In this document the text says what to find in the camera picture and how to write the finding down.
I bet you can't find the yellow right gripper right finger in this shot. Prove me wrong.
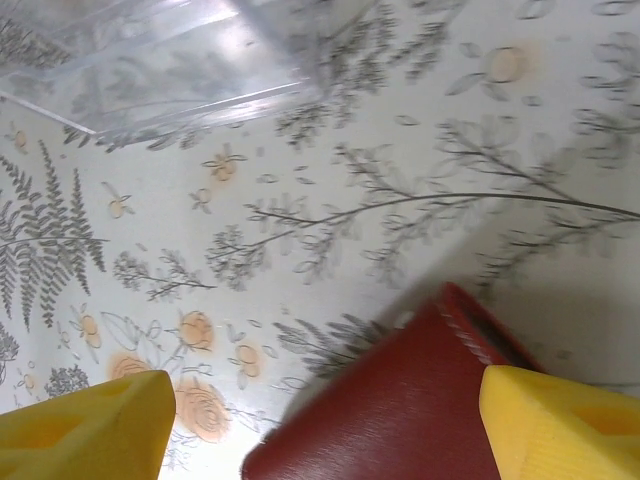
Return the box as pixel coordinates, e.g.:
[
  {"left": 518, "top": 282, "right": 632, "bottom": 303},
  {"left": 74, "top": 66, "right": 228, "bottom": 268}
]
[{"left": 478, "top": 364, "right": 640, "bottom": 480}]

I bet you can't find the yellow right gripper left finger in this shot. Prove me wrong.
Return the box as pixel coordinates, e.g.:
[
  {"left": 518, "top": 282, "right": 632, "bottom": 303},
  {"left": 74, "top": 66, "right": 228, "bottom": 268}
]
[{"left": 0, "top": 370, "right": 177, "bottom": 480}]

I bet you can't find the red leather card holder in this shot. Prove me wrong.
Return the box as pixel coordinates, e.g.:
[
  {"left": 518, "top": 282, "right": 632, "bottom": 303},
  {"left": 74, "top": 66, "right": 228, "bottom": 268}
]
[{"left": 241, "top": 281, "right": 547, "bottom": 480}]

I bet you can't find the clear acrylic card box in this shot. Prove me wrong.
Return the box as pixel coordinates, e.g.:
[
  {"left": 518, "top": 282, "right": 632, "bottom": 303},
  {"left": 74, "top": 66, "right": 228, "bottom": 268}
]
[{"left": 0, "top": 0, "right": 377, "bottom": 140}]

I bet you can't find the floral tablecloth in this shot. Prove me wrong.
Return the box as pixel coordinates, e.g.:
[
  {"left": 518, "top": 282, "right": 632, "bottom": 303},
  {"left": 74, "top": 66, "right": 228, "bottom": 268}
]
[{"left": 0, "top": 0, "right": 640, "bottom": 480}]

